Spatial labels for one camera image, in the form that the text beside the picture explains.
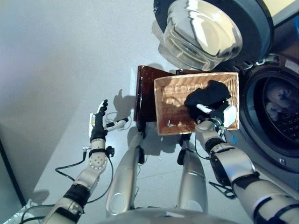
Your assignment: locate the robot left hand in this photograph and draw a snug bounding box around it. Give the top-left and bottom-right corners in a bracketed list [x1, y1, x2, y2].
[89, 99, 129, 142]

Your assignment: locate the silver robot right leg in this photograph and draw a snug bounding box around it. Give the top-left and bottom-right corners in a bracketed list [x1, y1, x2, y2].
[175, 135, 208, 213]

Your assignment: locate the brown acrylic stand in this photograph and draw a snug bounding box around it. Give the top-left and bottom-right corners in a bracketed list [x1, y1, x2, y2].
[133, 65, 178, 123]

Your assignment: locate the silver robot left leg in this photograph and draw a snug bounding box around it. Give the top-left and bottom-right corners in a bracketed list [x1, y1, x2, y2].
[105, 129, 147, 215]

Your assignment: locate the round glass washer door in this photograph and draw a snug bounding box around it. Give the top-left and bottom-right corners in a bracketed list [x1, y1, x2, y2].
[153, 0, 274, 72]

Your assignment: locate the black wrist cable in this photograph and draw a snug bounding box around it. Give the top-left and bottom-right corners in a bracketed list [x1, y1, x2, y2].
[14, 147, 115, 224]

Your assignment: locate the rectangular wicker laundry basket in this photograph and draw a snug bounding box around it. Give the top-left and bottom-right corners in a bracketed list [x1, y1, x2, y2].
[153, 71, 241, 136]

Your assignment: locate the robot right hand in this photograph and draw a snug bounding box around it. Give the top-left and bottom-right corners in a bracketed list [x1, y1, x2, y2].
[195, 104, 236, 128]

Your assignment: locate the white counter cabinet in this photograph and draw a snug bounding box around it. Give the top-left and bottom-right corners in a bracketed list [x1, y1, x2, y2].
[261, 0, 299, 21]

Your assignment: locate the grey robot torso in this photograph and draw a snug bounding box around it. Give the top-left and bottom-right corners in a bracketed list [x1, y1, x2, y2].
[93, 207, 241, 224]

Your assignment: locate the large black garment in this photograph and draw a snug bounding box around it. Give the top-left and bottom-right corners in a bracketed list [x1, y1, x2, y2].
[184, 80, 232, 119]

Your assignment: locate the grey flat panel board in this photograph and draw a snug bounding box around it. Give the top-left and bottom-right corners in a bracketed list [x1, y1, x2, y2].
[0, 137, 27, 210]

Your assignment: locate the white garment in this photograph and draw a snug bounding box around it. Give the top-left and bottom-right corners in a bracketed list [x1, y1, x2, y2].
[265, 81, 295, 122]

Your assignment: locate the dark grey washing machine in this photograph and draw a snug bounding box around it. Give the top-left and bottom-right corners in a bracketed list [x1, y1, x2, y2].
[230, 14, 299, 194]

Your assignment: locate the silver robot leg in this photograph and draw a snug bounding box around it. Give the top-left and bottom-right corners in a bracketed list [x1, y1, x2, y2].
[175, 135, 208, 213]
[105, 129, 147, 215]

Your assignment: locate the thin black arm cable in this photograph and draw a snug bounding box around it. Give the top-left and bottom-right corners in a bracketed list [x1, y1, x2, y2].
[194, 137, 212, 161]

